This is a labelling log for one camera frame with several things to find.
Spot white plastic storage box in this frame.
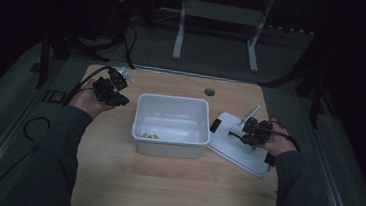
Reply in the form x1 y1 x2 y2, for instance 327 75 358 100
128 92 215 162

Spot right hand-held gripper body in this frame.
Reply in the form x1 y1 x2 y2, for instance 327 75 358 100
242 115 275 149

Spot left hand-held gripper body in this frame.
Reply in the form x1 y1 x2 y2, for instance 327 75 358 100
90 63 138 107

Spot person's left hand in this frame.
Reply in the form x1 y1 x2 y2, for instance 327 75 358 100
67 76 120 122

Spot hand-held gripper black cable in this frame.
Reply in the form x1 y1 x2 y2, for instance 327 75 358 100
263 119 305 170
61 61 112 111

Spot black hanging cable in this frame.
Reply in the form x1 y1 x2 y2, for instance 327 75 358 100
119 20 141 71

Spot white box lid black latches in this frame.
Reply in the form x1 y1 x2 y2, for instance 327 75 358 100
204 100 276 180

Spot black metal stand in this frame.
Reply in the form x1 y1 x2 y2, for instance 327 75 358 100
34 24 113 96
258 23 346 133

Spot person's right hand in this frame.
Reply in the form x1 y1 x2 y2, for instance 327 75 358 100
259 117 302 160

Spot black looped floor cable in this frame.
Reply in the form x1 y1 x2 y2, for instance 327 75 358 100
0 112 52 206

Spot left hand-held gripper black cable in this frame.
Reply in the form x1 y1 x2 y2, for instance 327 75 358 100
61 61 112 111

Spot white metal stand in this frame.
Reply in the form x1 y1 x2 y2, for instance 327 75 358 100
170 0 275 75

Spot right hand-held gripper black cable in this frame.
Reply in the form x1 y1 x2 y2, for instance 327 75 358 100
263 119 305 170

